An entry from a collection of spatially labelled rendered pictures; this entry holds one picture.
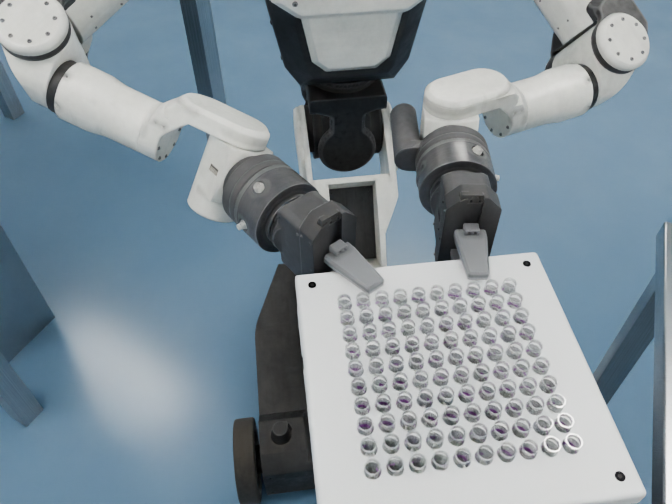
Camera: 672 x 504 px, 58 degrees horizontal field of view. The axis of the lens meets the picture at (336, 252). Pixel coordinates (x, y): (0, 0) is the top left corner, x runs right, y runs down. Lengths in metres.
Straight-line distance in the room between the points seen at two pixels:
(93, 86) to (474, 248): 0.46
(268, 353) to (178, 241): 0.68
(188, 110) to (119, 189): 1.71
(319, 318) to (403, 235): 1.57
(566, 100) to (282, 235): 0.43
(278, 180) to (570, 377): 0.34
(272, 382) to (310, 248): 1.01
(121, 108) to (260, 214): 0.22
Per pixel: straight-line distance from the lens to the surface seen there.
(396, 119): 0.79
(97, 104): 0.76
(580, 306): 2.05
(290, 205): 0.61
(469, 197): 0.61
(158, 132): 0.73
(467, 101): 0.75
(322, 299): 0.57
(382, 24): 0.93
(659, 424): 0.82
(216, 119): 0.70
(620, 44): 0.90
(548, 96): 0.85
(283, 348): 1.62
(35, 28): 0.78
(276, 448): 1.45
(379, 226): 1.07
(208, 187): 0.72
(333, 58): 0.94
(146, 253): 2.14
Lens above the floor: 1.53
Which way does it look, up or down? 48 degrees down
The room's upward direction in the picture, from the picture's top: straight up
